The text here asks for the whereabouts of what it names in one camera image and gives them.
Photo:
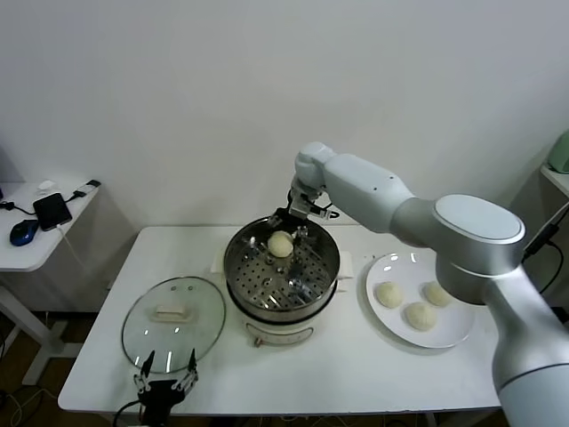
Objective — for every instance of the small white earbud case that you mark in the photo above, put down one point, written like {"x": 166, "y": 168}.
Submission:
{"x": 44, "y": 184}

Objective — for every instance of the white desk with green appliance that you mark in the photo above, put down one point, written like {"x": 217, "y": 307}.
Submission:
{"x": 555, "y": 178}

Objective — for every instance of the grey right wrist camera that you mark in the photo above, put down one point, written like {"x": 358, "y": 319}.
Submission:
{"x": 302, "y": 200}

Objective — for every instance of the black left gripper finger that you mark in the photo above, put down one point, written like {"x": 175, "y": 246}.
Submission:
{"x": 191, "y": 378}
{"x": 141, "y": 381}

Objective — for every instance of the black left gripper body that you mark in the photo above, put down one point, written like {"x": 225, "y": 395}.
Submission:
{"x": 157, "y": 398}

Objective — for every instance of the white side desk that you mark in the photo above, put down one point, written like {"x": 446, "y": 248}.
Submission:
{"x": 26, "y": 260}

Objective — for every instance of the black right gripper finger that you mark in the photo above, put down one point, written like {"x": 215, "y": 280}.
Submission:
{"x": 274, "y": 221}
{"x": 302, "y": 234}

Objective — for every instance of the white electric cooking pot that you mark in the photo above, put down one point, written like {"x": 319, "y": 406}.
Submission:
{"x": 275, "y": 331}

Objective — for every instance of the black smartphone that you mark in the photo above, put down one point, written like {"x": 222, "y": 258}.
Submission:
{"x": 53, "y": 212}

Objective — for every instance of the black power adapter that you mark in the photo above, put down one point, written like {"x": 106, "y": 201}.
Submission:
{"x": 543, "y": 238}

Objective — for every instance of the blue computer mouse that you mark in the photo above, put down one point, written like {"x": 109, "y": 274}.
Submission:
{"x": 23, "y": 233}

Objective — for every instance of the white steamed baozi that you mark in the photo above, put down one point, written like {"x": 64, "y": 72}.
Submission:
{"x": 435, "y": 295}
{"x": 419, "y": 316}
{"x": 390, "y": 295}
{"x": 280, "y": 244}

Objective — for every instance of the white oval plate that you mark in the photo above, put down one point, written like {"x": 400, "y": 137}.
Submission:
{"x": 444, "y": 335}

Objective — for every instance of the pale green appliance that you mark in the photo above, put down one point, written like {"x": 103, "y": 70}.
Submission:
{"x": 562, "y": 153}

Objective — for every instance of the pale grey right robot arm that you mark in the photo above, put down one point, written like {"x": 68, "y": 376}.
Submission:
{"x": 467, "y": 240}

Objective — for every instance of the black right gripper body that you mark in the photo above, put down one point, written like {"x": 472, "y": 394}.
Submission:
{"x": 291, "y": 217}

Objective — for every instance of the stainless steel steamer basket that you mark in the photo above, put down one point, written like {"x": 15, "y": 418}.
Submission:
{"x": 311, "y": 271}

